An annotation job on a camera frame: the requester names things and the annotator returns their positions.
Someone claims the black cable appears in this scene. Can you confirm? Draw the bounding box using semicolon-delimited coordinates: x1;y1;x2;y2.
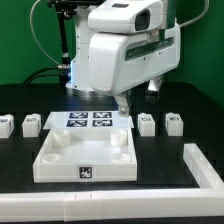
23;65;72;85

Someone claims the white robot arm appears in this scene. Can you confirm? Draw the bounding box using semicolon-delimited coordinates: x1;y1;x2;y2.
67;0;181;116

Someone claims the grey cable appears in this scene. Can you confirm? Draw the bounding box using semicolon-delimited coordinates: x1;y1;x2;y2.
29;0;63;66

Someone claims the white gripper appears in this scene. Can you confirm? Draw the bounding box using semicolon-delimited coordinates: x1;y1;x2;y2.
89;24;180;117

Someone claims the white square tabletop tray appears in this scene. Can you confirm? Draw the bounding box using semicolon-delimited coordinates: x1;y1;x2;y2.
33;128;137;183

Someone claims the white marker sheet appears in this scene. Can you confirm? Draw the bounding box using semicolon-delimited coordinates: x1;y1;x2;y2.
44;111;134;130

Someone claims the white L-shaped obstacle fence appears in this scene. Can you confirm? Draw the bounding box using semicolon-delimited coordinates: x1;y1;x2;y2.
0;144;224;223

